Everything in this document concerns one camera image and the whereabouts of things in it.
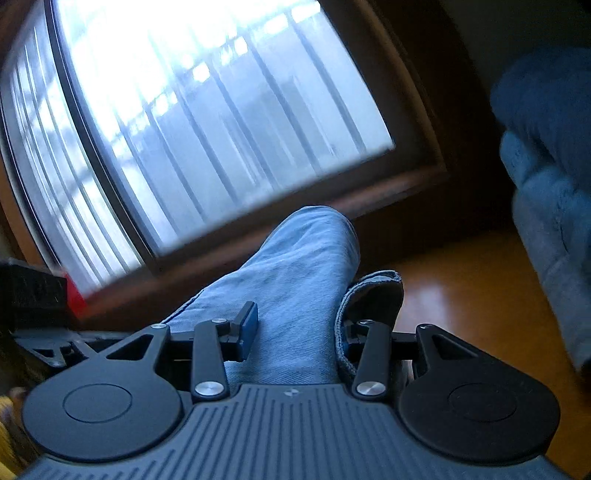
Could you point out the dark red object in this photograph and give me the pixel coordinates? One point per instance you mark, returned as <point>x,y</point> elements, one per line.
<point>76,297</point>

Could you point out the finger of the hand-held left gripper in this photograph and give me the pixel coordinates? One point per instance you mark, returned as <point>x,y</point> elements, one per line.
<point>69,341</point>

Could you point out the medium blue folded jeans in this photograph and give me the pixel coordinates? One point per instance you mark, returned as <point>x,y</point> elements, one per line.
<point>524,159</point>

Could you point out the light blue jeans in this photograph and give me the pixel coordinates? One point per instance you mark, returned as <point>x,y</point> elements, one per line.
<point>295,277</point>

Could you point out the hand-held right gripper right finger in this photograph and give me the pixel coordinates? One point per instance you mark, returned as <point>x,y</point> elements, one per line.
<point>371,346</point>

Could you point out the grey framed window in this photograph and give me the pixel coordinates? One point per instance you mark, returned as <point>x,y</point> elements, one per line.
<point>207,115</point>

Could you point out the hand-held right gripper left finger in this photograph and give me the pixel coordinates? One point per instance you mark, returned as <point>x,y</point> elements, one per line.
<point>250,323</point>

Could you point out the wooden window sill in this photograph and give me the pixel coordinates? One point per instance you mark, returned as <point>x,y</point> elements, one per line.
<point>369,194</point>

